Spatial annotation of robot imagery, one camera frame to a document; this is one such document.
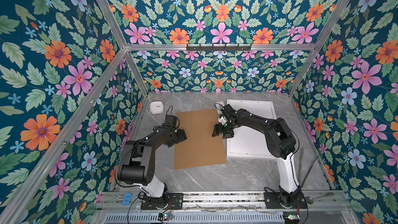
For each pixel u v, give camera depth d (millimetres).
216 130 878
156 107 1073
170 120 767
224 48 930
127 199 751
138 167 449
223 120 912
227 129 845
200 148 912
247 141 903
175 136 847
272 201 735
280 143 552
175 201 736
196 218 766
